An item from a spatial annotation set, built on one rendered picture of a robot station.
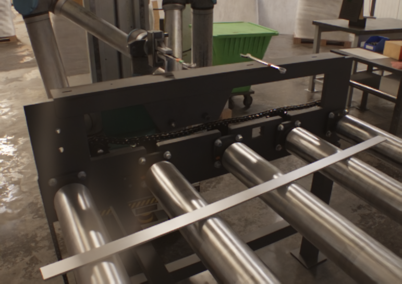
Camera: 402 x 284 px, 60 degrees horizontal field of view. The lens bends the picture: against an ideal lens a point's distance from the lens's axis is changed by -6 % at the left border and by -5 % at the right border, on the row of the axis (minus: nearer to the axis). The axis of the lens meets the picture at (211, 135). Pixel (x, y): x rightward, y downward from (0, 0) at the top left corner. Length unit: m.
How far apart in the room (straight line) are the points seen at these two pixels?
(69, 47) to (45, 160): 3.54
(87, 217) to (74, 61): 3.78
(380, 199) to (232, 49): 2.85
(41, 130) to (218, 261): 0.63
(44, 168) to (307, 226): 0.79
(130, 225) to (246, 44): 2.96
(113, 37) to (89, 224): 0.97
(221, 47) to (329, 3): 4.51
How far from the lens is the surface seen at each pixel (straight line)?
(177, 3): 1.79
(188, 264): 1.65
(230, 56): 3.85
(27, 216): 2.69
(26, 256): 2.38
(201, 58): 1.91
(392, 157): 1.53
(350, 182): 1.29
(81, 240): 0.95
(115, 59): 2.11
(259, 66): 1.37
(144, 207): 2.13
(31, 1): 1.69
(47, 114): 1.13
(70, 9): 1.79
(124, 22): 2.09
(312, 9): 7.95
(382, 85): 3.65
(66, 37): 4.64
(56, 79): 1.74
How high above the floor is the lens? 1.51
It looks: 26 degrees down
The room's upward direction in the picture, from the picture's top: 1 degrees clockwise
